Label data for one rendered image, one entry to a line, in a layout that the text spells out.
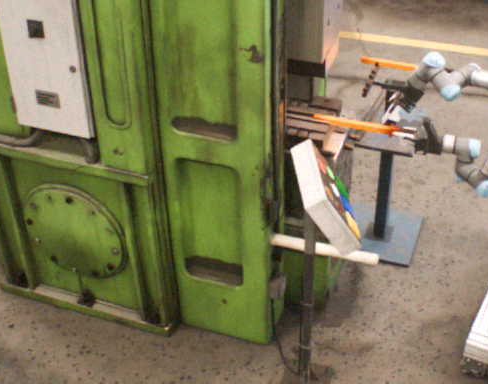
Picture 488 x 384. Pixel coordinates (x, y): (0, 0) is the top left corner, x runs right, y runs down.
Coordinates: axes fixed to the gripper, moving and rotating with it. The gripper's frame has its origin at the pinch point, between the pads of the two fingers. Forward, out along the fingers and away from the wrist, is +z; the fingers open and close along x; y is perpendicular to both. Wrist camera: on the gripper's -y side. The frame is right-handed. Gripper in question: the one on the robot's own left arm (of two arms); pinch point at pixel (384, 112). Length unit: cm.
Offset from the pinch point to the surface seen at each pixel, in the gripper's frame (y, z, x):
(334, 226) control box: -2, 2, -72
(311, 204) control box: -13, -4, -75
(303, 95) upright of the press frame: -28.5, 31.8, 22.8
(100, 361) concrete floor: -39, 146, -78
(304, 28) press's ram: -46, -23, -17
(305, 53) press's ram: -40.7, -13.7, -17.3
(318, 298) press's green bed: 31, 97, -15
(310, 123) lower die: -21.5, 22.5, -3.7
